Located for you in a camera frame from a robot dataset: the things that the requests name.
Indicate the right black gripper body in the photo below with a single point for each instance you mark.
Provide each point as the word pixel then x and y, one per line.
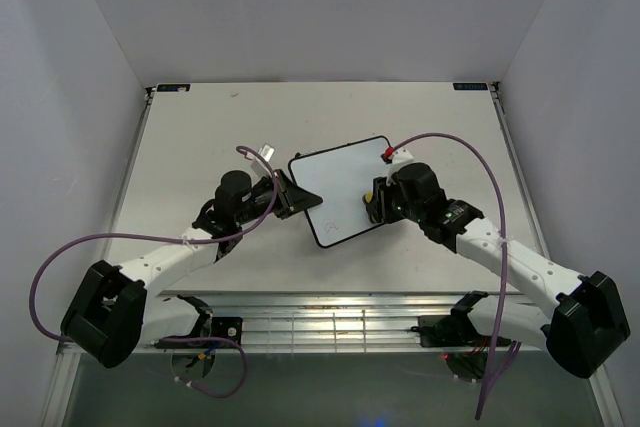
pixel 398 209

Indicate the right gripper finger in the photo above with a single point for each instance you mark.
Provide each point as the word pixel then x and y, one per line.
pixel 379 190
pixel 377 211

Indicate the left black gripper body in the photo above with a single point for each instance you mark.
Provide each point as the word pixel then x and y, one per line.
pixel 262 199

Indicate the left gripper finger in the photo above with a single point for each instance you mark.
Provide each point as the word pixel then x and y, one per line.
pixel 286 187
pixel 297 202

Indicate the small black-framed whiteboard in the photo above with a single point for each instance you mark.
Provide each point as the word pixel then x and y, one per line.
pixel 341 176

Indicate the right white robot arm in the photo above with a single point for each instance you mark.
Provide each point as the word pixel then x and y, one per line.
pixel 579 320

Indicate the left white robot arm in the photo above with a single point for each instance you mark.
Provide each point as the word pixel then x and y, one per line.
pixel 119 307

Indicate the right blue table label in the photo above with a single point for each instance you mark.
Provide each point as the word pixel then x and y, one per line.
pixel 469 86

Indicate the blue table label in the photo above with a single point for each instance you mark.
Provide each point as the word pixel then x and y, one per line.
pixel 173 88
pixel 469 86

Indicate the left blue table label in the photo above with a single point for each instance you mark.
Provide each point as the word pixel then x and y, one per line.
pixel 173 88

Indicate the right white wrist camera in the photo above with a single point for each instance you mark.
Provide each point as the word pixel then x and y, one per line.
pixel 396 159

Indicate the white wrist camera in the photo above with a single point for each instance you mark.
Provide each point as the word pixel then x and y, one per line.
pixel 396 159
pixel 260 160

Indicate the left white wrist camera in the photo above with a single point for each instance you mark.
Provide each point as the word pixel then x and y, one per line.
pixel 260 160

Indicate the aluminium frame rail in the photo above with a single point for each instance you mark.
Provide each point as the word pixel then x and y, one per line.
pixel 341 323

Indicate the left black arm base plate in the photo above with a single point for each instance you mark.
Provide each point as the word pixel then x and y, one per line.
pixel 220 332

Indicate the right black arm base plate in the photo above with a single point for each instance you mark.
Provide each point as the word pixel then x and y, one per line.
pixel 448 331

